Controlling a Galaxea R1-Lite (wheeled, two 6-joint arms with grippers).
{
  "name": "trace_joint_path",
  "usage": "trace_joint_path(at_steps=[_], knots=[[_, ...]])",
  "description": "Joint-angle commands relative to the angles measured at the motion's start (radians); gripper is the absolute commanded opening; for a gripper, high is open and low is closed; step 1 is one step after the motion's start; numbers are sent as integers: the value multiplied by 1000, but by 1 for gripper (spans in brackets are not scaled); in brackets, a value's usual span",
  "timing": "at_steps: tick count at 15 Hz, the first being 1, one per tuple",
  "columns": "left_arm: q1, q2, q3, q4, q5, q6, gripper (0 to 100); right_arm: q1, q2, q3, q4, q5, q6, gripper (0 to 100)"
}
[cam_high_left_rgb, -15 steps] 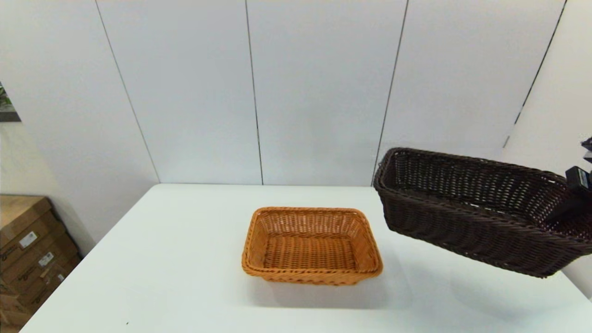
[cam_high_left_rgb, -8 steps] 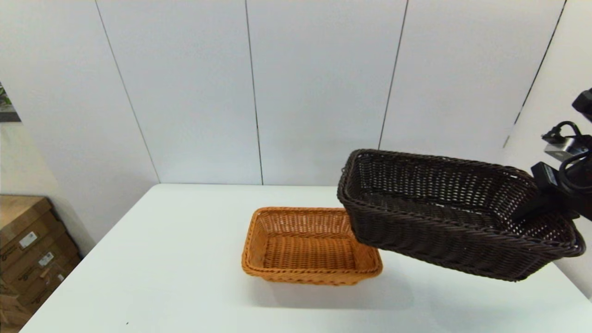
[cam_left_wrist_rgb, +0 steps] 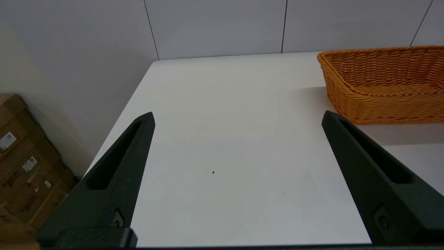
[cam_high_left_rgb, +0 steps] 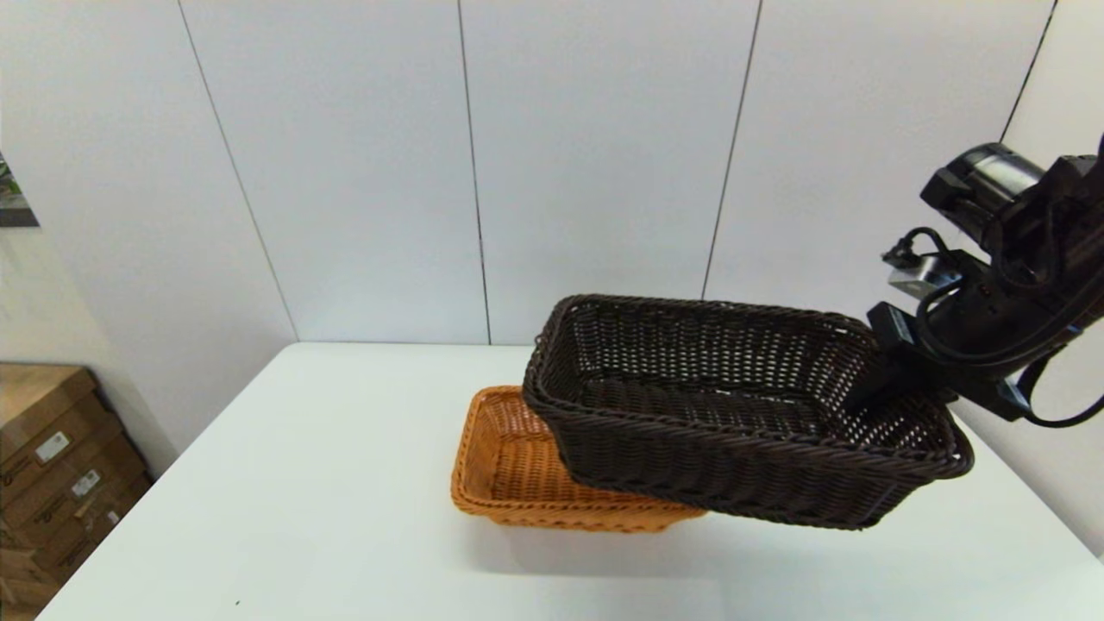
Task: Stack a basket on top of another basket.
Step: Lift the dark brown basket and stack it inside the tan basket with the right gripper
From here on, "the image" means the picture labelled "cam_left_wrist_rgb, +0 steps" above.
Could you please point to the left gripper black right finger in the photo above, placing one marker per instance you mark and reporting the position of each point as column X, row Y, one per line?
column 406, row 208

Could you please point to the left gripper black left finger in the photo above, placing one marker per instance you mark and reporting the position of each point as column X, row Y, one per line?
column 111, row 194

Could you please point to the orange woven basket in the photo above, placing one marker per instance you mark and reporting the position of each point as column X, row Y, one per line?
column 385, row 90

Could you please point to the cardboard box with white label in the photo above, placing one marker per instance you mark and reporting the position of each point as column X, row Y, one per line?
column 47, row 184
column 17, row 121
column 29, row 164

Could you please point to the plain cardboard box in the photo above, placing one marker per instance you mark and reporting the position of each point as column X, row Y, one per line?
column 14, row 229

